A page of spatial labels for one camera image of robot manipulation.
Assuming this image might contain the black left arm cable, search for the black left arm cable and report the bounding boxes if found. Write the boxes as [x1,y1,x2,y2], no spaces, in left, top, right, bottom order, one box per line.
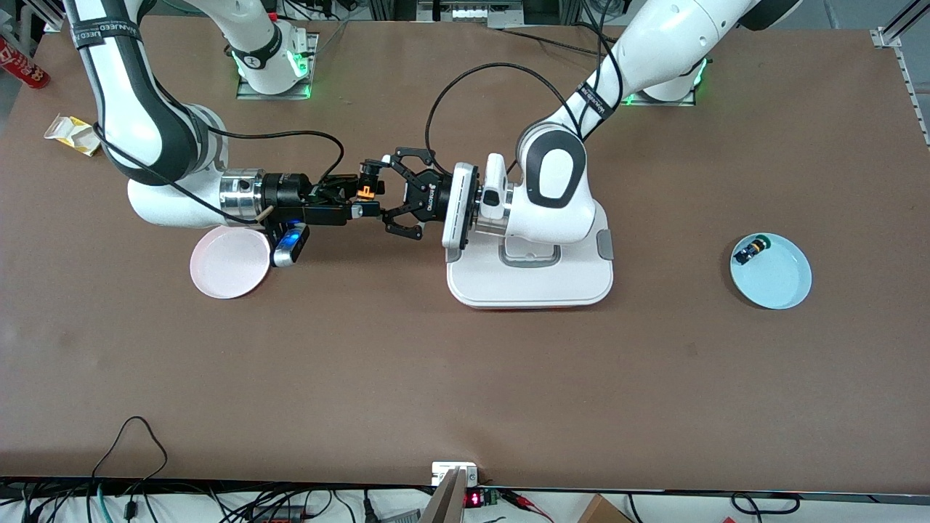
[424,0,627,175]

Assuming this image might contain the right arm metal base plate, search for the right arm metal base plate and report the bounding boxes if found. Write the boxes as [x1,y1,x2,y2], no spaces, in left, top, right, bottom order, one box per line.
[236,33,320,100]

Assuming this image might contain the yellow white small carton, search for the yellow white small carton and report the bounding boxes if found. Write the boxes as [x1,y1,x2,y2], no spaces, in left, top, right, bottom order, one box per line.
[44,114,102,158]

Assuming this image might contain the light blue round plate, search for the light blue round plate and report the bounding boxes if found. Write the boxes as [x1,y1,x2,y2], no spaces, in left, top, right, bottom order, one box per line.
[729,232,813,311]

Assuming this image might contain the pink round plate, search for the pink round plate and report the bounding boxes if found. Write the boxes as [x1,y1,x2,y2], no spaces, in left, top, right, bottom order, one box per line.
[190,225,272,300]

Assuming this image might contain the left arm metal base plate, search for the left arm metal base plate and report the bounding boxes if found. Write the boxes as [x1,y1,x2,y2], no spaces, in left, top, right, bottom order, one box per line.
[616,44,698,108]

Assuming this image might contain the black base power cable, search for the black base power cable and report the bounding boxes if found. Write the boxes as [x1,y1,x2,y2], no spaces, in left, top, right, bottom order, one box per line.
[494,23,604,59]

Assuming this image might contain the small white box device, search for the small white box device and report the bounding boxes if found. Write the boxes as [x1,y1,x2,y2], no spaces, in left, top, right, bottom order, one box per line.
[432,462,479,486]

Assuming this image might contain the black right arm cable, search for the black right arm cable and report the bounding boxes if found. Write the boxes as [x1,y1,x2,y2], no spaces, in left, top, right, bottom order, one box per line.
[93,120,346,222]

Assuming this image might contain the silver aluminium frame profile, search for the silver aluminium frame profile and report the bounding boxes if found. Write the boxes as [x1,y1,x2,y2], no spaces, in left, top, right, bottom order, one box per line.
[22,0,73,33]
[870,0,930,150]

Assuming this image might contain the red drink can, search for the red drink can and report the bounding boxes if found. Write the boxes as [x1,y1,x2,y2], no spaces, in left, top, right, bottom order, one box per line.
[0,35,52,89]

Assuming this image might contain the brown cardboard box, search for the brown cardboard box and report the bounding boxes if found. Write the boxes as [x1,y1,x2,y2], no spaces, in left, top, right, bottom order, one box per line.
[578,494,634,523]

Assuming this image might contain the grey metal bar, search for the grey metal bar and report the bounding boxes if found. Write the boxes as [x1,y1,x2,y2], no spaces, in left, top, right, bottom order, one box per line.
[420,469,469,523]

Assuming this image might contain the white lidded lunch box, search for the white lidded lunch box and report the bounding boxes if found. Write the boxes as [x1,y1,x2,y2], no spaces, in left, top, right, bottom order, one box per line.
[445,200,615,311]

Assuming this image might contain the black looped table cable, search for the black looped table cable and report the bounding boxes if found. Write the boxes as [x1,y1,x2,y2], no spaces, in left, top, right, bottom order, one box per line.
[91,415,169,486]

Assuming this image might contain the white power strip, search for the white power strip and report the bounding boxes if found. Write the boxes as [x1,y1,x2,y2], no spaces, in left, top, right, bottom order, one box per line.
[434,2,504,24]

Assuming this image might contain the orange push-button switch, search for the orange push-button switch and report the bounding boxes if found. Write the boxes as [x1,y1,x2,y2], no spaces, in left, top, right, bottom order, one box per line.
[357,161,387,201]

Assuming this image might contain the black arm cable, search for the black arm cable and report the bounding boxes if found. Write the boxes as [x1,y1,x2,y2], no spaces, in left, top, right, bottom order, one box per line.
[424,0,627,175]
[93,120,346,222]

